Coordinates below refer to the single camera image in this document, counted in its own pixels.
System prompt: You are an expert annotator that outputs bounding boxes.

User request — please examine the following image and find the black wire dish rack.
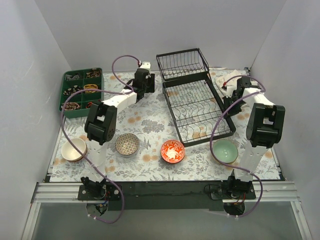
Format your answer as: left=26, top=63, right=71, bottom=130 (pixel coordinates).
left=156, top=48, right=236, bottom=147

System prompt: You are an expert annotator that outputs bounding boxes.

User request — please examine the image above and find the brown patterned bowl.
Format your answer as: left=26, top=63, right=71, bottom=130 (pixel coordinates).
left=115, top=133, right=140, bottom=158

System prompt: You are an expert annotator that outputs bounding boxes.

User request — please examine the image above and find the red floral bowl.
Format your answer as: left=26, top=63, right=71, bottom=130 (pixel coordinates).
left=160, top=139, right=186, bottom=164

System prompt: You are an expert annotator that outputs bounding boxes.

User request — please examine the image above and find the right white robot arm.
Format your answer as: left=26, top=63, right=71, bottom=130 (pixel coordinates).
left=222, top=75, right=286, bottom=199

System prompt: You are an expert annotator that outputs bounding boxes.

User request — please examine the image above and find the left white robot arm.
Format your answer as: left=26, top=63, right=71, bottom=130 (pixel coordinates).
left=84, top=68, right=155, bottom=146

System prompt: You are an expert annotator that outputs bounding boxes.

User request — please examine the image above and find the white folded cloth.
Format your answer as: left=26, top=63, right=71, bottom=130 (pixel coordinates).
left=214, top=69, right=247, bottom=94

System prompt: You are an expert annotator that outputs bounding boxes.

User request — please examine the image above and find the mint green bowl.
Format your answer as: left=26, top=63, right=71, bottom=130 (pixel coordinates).
left=212, top=139, right=239, bottom=164

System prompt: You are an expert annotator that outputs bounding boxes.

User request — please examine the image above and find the yellow bowl under green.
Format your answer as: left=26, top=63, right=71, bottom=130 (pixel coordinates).
left=213, top=157, right=237, bottom=166

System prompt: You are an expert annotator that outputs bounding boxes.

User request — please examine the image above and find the floral table mat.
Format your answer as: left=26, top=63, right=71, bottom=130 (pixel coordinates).
left=49, top=69, right=281, bottom=182

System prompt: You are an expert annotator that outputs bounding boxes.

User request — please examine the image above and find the green compartment tray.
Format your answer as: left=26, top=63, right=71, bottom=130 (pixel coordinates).
left=59, top=67, right=104, bottom=119

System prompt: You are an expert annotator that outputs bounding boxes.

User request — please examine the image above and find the cream white bowl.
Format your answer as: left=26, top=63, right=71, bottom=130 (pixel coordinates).
left=61, top=137, right=88, bottom=163

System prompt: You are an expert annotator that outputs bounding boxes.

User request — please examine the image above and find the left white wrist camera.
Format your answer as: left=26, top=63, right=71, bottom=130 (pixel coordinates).
left=138, top=61, right=151, bottom=71

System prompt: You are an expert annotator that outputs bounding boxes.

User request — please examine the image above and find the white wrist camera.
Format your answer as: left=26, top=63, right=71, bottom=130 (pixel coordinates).
left=221, top=84, right=237, bottom=98
left=138, top=61, right=151, bottom=71

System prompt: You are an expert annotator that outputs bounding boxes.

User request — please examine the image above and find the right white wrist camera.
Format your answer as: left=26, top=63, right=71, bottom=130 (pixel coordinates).
left=221, top=84, right=237, bottom=98

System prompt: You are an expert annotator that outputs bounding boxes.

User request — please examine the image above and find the aluminium frame rail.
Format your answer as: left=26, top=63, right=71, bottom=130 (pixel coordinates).
left=31, top=181, right=301, bottom=203

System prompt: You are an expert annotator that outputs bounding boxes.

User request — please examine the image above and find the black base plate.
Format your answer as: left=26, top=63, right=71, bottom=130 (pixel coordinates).
left=77, top=177, right=256, bottom=211

